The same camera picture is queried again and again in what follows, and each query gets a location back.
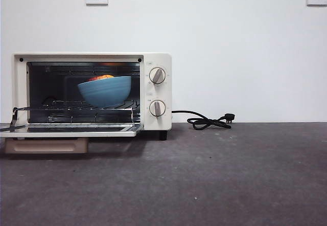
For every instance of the red yellow apple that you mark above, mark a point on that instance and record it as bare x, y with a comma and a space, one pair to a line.
102, 77

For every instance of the blue bowl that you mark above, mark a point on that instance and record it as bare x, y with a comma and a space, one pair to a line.
104, 93

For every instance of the beige round oven knob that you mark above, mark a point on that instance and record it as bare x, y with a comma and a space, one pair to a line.
157, 75
157, 108

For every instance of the white toaster oven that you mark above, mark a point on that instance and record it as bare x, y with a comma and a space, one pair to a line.
158, 93

